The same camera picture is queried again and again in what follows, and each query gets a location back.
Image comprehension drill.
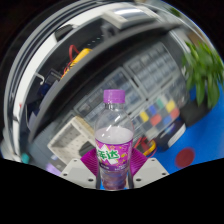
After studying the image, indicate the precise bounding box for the black wall shelf unit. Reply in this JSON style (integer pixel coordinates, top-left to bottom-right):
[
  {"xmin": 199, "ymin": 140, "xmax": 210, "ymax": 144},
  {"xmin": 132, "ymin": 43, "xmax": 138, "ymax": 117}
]
[{"xmin": 26, "ymin": 6, "xmax": 188, "ymax": 144}]

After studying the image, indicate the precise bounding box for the purple-capped clear drink bottle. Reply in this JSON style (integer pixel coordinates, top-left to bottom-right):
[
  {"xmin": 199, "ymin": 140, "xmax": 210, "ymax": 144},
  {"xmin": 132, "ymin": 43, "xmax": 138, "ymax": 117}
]
[{"xmin": 93, "ymin": 88, "xmax": 135, "ymax": 192}]

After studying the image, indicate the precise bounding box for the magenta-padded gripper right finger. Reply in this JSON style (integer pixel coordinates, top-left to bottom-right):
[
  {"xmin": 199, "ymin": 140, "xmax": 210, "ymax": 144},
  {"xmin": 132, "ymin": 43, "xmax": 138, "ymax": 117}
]
[{"xmin": 127, "ymin": 147, "xmax": 170, "ymax": 189}]

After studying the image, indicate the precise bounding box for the flat round red coaster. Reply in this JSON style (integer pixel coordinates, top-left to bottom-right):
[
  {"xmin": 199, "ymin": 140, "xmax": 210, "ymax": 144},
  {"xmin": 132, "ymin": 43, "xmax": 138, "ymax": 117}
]
[{"xmin": 174, "ymin": 147, "xmax": 196, "ymax": 169}]

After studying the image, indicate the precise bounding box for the black box with white label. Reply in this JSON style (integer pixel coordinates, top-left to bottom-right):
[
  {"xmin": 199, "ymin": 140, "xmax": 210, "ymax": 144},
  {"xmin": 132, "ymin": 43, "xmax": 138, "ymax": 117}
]
[{"xmin": 156, "ymin": 119, "xmax": 188, "ymax": 151}]

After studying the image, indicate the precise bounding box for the yellow multimeter with red leads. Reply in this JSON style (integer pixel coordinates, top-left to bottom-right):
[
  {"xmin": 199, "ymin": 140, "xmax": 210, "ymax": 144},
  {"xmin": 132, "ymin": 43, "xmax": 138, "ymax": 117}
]
[{"xmin": 133, "ymin": 136, "xmax": 158, "ymax": 158}]

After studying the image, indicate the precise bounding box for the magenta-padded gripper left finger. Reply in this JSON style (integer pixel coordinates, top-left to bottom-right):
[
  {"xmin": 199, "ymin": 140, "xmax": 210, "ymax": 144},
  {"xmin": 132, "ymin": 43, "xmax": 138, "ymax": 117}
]
[{"xmin": 59, "ymin": 147, "xmax": 100, "ymax": 189}]

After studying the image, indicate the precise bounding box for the grey parts drawer cabinet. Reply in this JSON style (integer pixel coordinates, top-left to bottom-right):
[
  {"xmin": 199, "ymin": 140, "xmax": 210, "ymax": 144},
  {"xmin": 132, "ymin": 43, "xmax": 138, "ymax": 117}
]
[{"xmin": 73, "ymin": 41, "xmax": 188, "ymax": 134}]

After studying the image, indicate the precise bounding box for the white dotted tray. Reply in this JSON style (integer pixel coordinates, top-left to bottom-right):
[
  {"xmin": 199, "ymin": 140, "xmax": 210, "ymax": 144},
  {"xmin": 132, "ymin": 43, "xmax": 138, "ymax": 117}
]
[{"xmin": 47, "ymin": 115, "xmax": 98, "ymax": 165}]

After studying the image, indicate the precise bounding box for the clear box of coloured parts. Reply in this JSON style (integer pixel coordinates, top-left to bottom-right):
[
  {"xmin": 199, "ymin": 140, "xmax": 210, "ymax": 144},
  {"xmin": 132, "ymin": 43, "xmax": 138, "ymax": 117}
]
[{"xmin": 133, "ymin": 94, "xmax": 183, "ymax": 134}]

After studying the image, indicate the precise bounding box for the flat black box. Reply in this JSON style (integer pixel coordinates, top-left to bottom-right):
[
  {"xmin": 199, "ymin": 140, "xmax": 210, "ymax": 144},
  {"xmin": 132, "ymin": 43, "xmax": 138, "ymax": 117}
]
[{"xmin": 179, "ymin": 99, "xmax": 209, "ymax": 128}]

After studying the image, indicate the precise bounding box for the green potted plant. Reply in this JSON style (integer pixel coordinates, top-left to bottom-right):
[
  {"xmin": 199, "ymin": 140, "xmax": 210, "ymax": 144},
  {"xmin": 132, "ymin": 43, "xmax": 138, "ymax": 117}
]
[{"xmin": 181, "ymin": 41, "xmax": 224, "ymax": 109}]

